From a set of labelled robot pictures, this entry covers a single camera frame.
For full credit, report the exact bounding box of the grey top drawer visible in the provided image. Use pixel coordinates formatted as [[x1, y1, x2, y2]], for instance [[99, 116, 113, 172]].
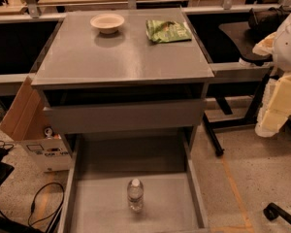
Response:
[[44, 99, 206, 134]]

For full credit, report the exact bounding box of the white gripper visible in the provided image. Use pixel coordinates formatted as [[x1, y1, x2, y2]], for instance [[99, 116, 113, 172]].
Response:
[[252, 32, 291, 137]]

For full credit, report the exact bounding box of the grey drawer cabinet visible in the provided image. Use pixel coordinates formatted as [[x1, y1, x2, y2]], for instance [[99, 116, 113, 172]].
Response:
[[31, 7, 215, 153]]

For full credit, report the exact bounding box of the green chip bag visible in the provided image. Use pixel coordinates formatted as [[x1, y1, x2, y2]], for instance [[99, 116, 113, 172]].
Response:
[[145, 19, 192, 44]]

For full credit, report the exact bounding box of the clear plastic water bottle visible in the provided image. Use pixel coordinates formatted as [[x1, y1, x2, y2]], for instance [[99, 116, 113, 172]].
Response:
[[127, 179, 144, 213]]

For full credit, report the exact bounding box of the cardboard box with white print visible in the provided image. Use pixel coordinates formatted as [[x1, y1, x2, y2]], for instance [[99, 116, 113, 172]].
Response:
[[0, 77, 72, 172]]

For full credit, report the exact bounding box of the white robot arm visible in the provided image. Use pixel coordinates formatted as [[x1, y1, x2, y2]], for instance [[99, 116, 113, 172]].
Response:
[[252, 13, 291, 137]]

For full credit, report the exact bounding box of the black bag on table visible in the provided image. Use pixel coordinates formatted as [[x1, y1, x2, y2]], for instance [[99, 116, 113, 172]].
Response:
[[248, 7, 290, 35]]

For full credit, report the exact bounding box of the black cable on floor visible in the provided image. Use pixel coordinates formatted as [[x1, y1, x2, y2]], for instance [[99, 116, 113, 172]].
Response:
[[27, 182, 65, 233]]

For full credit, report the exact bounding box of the black caster wheel base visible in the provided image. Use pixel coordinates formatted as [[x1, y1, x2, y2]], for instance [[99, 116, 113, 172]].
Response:
[[263, 203, 291, 225]]

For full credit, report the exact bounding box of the black side table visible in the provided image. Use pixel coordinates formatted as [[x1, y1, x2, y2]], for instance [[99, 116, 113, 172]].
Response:
[[202, 20, 291, 157]]

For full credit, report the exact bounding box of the grey open middle drawer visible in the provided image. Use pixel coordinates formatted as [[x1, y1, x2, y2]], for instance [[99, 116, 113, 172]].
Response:
[[58, 133, 210, 233]]

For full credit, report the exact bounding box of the beige paper bowl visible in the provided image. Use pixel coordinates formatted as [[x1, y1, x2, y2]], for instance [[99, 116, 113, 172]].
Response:
[[90, 14, 124, 34]]

